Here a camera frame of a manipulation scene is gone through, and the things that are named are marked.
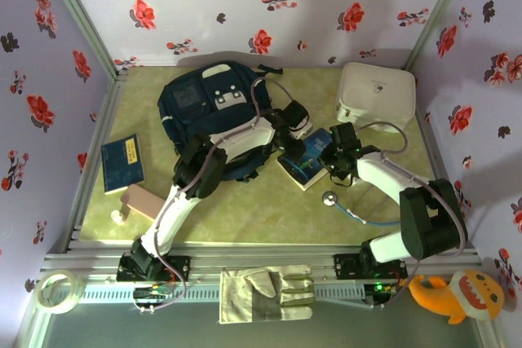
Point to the dinosaur picture book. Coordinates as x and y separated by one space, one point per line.
303 177

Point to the navy blue backpack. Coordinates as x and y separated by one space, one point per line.
191 120

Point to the pink rectangular box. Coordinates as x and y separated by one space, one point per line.
140 201

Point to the thin blue book yellow label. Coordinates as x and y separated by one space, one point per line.
122 164

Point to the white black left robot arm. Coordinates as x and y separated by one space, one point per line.
171 217

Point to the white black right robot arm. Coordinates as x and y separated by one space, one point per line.
387 177

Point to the blue tube stethoscope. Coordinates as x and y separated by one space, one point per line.
328 198

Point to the white medical case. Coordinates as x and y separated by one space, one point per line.
375 91

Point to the small circuit board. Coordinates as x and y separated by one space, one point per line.
151 293
385 289

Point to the grey white work glove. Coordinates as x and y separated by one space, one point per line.
261 295

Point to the orange shark plush toy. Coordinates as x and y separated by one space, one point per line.
448 299

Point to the clear tape roll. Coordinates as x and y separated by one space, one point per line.
45 283

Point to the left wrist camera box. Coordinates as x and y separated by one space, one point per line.
303 128

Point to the aluminium side rail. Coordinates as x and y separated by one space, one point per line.
114 91
434 140

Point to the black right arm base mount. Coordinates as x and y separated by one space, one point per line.
344 266

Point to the aluminium frame rail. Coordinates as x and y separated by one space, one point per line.
261 258

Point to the aluminium corner post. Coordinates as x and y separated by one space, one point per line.
82 18
437 18

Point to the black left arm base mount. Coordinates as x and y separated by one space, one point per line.
181 268

